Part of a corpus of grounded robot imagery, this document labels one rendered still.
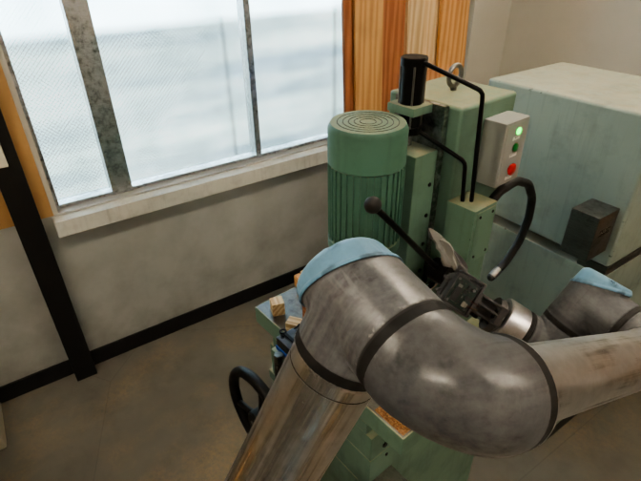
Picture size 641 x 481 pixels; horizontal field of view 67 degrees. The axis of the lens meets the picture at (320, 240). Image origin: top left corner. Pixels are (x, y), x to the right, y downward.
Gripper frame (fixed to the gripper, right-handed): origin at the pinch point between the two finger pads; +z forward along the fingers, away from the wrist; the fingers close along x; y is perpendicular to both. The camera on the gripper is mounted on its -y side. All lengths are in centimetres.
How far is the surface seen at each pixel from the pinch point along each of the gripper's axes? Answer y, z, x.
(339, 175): -8.8, 20.7, -8.3
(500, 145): -15.5, -6.4, -35.4
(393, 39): -155, 44, -107
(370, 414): -19.5, -15.6, 33.6
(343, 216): -13.2, 15.1, -1.8
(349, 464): -39, -23, 52
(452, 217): -21.5, -7.2, -16.7
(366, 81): -152, 44, -80
